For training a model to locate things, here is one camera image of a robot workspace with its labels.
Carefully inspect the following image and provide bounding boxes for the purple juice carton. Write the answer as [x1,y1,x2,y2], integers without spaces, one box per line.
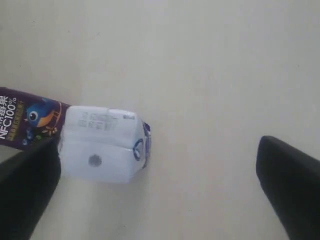
[0,87,70,151]

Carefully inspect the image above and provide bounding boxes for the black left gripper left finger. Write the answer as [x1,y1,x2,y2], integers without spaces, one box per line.
[0,139,61,240]

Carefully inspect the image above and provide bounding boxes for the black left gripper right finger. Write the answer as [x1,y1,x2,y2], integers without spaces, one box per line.
[256,135,320,240]

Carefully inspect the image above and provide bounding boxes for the white milk carton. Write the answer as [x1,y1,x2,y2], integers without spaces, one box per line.
[58,105,151,184]

